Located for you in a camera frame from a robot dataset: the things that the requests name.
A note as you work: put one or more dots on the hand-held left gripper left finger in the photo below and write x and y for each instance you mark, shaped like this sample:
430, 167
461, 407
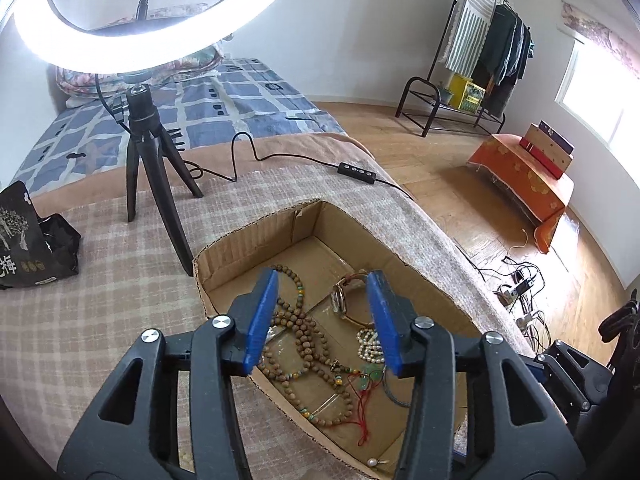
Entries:
262, 320

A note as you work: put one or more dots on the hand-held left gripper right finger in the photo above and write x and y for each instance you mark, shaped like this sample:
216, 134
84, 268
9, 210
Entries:
385, 320

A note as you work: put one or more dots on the black bangle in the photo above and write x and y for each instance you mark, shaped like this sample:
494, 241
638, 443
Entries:
392, 395

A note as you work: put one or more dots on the cardboard box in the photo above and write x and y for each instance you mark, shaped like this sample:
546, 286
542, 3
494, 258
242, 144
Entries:
310, 260

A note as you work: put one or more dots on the orange cloth covered stand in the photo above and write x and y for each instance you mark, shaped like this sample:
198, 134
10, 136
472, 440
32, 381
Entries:
520, 180

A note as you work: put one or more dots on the black tripod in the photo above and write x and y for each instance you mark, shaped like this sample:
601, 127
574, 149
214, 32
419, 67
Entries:
145, 150

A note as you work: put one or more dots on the black clothes rack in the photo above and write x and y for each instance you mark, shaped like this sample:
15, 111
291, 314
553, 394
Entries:
420, 105

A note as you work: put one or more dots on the blue patterned bedsheet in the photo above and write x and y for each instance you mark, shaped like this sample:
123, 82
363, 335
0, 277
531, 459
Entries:
225, 95

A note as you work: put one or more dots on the tan and red box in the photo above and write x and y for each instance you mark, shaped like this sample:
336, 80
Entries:
547, 152

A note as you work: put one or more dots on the black snack bag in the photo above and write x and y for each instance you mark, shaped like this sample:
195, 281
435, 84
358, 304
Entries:
35, 245

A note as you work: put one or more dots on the yellow crate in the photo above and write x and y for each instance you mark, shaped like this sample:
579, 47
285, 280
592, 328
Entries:
467, 92

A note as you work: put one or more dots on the folded floral quilt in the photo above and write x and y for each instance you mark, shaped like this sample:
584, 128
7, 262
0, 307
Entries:
185, 67

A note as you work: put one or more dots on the window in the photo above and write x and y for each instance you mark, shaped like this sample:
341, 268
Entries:
600, 95

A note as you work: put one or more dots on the dark hanging clothes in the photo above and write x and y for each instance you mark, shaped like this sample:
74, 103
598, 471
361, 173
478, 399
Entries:
505, 55

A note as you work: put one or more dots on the striped towel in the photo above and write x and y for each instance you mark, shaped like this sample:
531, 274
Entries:
467, 25

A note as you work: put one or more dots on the floral curtain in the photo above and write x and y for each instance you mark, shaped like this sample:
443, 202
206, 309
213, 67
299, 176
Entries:
600, 30

